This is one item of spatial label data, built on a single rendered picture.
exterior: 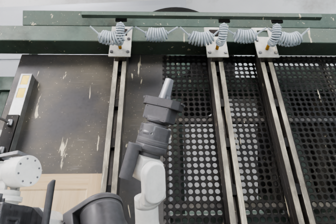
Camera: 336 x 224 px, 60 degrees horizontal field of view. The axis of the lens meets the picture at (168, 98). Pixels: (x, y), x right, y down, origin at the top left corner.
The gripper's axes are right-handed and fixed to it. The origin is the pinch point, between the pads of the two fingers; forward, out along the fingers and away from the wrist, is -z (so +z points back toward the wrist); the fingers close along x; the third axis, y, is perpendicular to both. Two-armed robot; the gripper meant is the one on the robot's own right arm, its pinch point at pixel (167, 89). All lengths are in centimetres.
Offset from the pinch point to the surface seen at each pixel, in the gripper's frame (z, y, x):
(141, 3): -147, 207, 211
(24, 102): 15, 7, 74
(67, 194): 43, 13, 38
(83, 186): 39, 16, 35
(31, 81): 5, 11, 80
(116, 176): 31.6, 18.6, 23.2
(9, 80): 7, 10, 95
